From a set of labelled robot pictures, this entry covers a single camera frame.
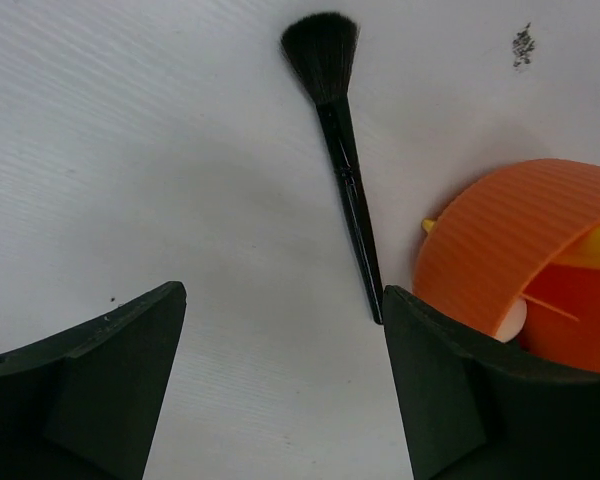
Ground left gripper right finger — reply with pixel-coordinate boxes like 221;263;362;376
383;286;600;479

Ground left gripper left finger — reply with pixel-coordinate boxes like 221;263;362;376
0;282;186;479

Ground orange sunscreen tube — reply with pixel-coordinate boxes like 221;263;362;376
417;211;600;278

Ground large black makeup brush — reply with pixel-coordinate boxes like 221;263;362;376
280;11;383;325

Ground beige makeup sponge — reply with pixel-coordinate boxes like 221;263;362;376
494;298;527;343

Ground orange round organizer container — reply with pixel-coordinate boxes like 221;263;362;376
413;159;600;373

